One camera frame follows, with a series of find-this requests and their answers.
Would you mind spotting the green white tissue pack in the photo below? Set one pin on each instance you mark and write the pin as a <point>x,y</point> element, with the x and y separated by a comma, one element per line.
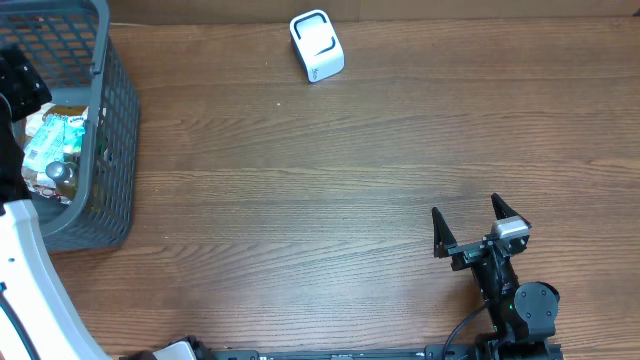
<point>58,139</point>

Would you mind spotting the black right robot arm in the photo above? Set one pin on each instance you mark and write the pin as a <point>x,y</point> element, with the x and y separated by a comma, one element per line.
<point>522,314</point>

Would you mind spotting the grey plastic mesh basket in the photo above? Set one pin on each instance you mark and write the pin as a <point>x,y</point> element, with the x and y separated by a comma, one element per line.
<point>69,45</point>

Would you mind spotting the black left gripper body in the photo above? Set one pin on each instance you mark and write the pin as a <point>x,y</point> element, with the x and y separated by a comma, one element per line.
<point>23,89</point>

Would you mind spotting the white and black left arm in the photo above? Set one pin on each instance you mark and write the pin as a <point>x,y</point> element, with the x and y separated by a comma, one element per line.
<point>38,319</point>

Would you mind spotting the white barcode scanner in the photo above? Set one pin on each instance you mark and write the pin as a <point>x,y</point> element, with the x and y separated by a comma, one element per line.
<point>316,45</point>

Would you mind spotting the brown patterned snack packet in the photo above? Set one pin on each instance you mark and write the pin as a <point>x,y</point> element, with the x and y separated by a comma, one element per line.
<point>40,184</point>

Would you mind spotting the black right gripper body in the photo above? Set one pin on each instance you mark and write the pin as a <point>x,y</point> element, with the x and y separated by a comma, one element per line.
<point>467,253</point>

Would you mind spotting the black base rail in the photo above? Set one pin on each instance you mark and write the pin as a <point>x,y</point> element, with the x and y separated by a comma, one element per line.
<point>191,348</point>

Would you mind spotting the clear bottle yellow liquid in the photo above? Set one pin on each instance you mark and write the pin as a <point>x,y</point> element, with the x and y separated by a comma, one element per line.
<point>64,175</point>

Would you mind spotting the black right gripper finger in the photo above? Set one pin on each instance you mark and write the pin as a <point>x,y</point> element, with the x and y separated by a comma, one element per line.
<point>444,240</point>
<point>501,209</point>

